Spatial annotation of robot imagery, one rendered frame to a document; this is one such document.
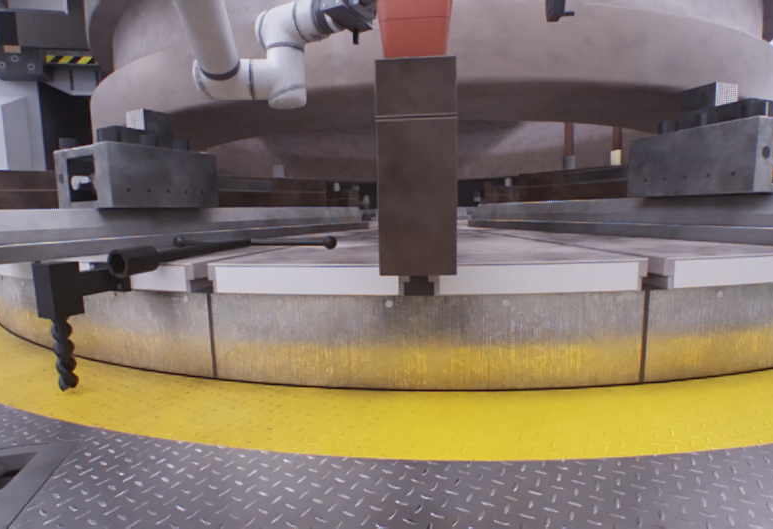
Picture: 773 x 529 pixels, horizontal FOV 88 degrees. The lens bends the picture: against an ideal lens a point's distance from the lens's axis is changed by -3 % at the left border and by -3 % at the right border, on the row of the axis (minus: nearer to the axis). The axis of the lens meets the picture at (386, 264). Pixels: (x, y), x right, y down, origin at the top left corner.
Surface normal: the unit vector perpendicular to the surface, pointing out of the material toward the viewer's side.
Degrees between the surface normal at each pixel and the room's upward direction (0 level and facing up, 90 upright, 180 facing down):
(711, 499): 0
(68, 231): 90
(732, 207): 72
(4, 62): 90
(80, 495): 0
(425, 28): 97
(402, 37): 97
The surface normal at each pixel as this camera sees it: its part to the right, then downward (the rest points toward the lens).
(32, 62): 0.26, 0.11
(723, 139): -0.95, 0.06
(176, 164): 0.89, 0.04
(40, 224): 0.84, -0.28
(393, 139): -0.08, 0.13
